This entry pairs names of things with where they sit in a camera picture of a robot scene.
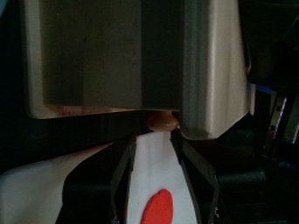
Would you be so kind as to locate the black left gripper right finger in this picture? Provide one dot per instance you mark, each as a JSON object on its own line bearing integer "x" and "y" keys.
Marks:
{"x": 202, "y": 186}

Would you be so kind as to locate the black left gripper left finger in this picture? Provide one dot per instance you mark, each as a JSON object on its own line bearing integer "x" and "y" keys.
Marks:
{"x": 122, "y": 186}

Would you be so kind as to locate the wooden drawer box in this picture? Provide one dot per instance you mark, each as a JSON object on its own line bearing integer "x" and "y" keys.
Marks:
{"x": 222, "y": 73}

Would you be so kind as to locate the red-fronted wooden drawer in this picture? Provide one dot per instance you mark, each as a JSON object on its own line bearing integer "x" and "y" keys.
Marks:
{"x": 98, "y": 58}

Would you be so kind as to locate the white cutting board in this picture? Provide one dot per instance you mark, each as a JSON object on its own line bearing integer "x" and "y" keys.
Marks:
{"x": 155, "y": 169}

